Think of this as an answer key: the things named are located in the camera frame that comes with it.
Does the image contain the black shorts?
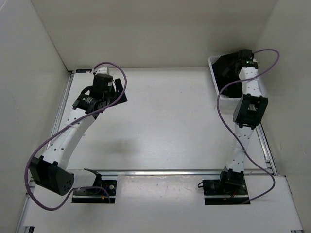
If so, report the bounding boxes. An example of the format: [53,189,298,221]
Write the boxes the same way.
[212,52,242,98]

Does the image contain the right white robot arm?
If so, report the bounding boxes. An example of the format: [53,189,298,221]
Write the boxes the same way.
[218,49,268,194]

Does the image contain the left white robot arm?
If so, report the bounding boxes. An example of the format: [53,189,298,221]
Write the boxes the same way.
[29,73,127,196]

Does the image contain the dark corner label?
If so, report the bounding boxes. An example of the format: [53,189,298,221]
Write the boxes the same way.
[75,69,92,73]

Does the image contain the white plastic basket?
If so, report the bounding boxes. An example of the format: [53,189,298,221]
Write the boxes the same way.
[208,55,239,103]

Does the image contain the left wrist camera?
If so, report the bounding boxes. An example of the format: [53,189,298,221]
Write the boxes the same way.
[93,66,110,75]

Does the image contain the aluminium frame rail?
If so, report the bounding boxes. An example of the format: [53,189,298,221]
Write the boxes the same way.
[98,169,277,177]

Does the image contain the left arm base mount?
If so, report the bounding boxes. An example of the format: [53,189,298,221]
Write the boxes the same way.
[71,177,118,204]

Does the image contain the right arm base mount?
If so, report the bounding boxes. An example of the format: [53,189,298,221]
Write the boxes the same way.
[198,179,251,205]

